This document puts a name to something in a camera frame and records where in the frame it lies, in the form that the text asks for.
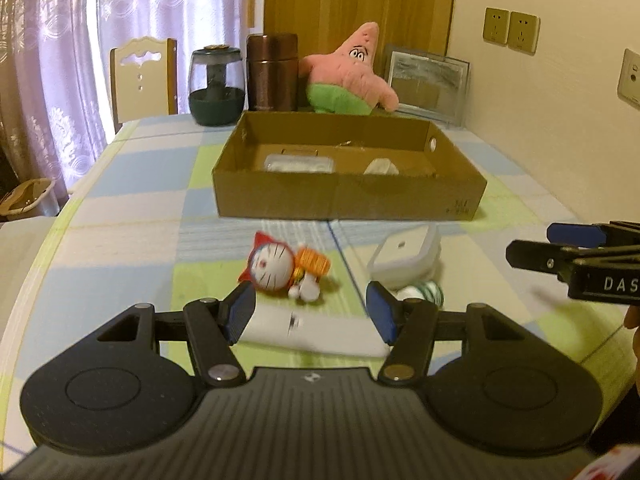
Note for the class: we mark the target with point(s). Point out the blue cat toy figurine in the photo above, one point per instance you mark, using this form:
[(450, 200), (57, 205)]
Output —
[(272, 267)]

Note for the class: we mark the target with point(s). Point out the brown cardboard box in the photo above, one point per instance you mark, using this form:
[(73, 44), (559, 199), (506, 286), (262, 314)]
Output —
[(350, 195)]

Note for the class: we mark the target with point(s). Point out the checkered tablecloth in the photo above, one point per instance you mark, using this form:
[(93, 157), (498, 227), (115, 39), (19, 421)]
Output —
[(140, 220)]

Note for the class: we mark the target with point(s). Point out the beige floor basket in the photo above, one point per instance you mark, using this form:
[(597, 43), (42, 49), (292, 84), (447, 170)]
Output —
[(30, 200)]

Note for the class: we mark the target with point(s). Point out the purple lace curtain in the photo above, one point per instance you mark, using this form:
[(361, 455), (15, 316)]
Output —
[(60, 60)]

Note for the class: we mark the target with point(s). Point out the glass jar with dark base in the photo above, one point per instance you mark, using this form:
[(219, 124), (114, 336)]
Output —
[(217, 102)]

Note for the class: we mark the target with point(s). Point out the white green striped bulb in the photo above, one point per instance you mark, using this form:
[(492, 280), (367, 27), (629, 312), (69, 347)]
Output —
[(425, 294)]

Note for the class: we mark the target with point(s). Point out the red white printed cloth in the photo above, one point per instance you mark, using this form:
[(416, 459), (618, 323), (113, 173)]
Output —
[(612, 467)]

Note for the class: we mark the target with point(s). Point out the brown metal canister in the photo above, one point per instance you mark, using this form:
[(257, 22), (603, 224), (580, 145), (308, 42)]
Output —
[(272, 72)]

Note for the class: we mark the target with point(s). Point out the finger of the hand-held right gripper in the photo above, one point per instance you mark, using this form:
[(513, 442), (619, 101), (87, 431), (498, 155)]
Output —
[(575, 235), (540, 257)]

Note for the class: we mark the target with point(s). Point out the pink starfish plush toy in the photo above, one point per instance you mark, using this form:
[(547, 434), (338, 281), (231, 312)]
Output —
[(345, 75)]

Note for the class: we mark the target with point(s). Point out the glass picture frame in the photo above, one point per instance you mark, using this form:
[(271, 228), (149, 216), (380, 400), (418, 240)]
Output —
[(425, 85)]

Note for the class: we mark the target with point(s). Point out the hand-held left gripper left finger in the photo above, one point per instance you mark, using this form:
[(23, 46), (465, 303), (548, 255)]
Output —
[(240, 312)]

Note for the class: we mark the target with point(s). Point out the gold wall socket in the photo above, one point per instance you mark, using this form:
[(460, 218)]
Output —
[(524, 32), (496, 26)]

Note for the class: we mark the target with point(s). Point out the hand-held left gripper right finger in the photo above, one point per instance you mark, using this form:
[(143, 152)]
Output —
[(382, 312)]

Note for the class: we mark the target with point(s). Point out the person's right hand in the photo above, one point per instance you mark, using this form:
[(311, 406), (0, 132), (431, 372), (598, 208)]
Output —
[(636, 317)]

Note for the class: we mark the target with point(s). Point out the cream wall socket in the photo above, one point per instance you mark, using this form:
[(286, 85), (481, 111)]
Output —
[(631, 80)]

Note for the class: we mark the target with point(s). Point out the small white lidded container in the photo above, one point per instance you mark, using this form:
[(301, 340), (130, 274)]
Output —
[(405, 255)]

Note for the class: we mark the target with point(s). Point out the cream wooden chair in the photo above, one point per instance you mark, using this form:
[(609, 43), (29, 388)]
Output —
[(145, 85)]

